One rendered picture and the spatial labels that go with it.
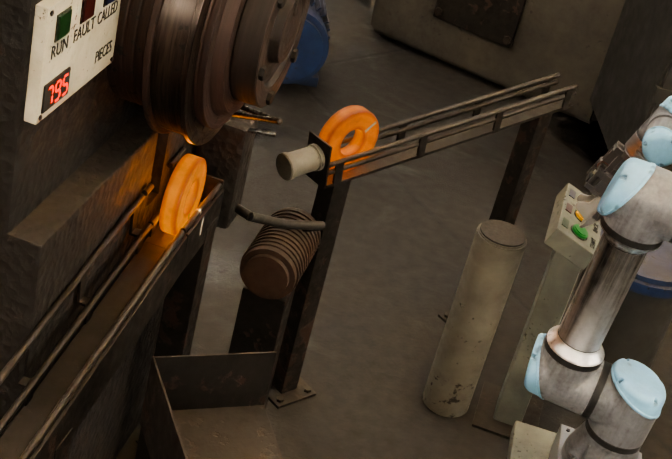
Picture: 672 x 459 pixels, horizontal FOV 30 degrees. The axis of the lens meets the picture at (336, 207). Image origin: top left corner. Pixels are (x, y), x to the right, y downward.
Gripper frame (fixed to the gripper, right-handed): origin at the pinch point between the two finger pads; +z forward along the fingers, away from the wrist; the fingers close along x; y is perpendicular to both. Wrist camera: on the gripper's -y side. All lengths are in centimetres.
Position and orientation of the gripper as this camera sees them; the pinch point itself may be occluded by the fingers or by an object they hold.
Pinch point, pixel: (586, 224)
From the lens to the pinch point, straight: 286.0
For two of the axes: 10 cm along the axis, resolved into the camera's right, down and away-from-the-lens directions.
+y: -8.1, -5.8, -0.5
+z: -5.2, 6.8, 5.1
